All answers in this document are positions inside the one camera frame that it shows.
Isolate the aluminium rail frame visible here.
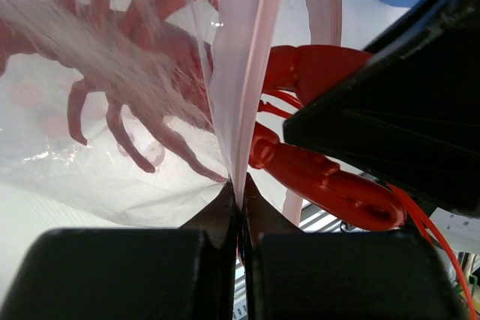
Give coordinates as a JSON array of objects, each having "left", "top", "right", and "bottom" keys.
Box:
[{"left": 238, "top": 175, "right": 479, "bottom": 319}]

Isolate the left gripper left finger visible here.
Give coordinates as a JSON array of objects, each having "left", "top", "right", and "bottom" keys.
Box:
[{"left": 1, "top": 183, "right": 237, "bottom": 319}]

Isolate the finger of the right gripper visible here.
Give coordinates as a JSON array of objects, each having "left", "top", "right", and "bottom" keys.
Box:
[{"left": 283, "top": 0, "right": 479, "bottom": 217}]

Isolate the red toy lobster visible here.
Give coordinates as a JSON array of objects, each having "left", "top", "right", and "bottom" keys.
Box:
[{"left": 0, "top": 0, "right": 477, "bottom": 320}]

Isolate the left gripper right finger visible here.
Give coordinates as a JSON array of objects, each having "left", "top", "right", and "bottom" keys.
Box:
[{"left": 241, "top": 178, "right": 465, "bottom": 319}]

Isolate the clear zip top bag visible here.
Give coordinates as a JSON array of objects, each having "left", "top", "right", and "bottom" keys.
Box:
[{"left": 1, "top": 0, "right": 342, "bottom": 227}]

